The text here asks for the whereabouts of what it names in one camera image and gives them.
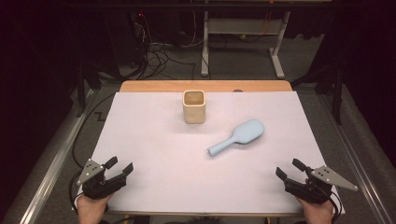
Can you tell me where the tangle of floor cables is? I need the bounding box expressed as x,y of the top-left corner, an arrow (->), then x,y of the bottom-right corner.
134,12 -> 198,80

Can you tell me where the white table sheet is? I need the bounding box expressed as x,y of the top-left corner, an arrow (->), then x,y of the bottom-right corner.
72,91 -> 346,216

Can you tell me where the beige square cup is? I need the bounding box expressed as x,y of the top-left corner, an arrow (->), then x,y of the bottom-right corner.
181,89 -> 206,125

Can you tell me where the long black floor cable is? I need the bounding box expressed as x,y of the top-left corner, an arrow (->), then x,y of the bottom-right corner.
71,92 -> 117,171

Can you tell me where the person's right hand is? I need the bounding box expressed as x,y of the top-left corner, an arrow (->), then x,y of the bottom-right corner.
295,195 -> 335,224

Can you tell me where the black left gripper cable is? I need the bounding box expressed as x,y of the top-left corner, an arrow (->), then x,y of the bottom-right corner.
68,171 -> 86,216

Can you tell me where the orange cable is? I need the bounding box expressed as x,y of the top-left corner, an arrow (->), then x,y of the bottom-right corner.
261,11 -> 273,35

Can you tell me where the person's left hand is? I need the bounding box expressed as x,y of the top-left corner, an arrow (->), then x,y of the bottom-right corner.
76,192 -> 115,224

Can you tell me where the light blue hairbrush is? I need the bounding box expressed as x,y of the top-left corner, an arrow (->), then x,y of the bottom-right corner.
207,119 -> 266,158

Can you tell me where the white metal desk frame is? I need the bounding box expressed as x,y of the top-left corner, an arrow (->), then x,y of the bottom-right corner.
200,10 -> 292,80

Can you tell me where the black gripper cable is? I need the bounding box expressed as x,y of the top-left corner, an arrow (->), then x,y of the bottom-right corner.
68,171 -> 86,216
320,183 -> 344,223

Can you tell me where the black metal stand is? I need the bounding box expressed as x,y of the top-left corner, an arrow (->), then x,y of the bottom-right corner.
290,60 -> 347,126
75,59 -> 103,119

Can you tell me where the dark equipment rack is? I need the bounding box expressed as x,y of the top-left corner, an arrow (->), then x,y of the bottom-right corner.
104,8 -> 151,68

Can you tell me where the wooden table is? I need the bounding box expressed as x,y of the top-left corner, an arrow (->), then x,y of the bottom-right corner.
78,79 -> 337,218

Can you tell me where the aluminium floor rail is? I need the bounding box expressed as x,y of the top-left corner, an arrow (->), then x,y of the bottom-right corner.
1,88 -> 101,224
317,91 -> 396,224

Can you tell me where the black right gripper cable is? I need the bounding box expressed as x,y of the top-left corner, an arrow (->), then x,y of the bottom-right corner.
320,183 -> 344,223

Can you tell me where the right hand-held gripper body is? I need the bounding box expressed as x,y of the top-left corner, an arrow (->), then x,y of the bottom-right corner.
284,164 -> 360,205

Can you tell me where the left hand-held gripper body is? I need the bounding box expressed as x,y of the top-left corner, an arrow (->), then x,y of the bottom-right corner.
77,158 -> 127,201

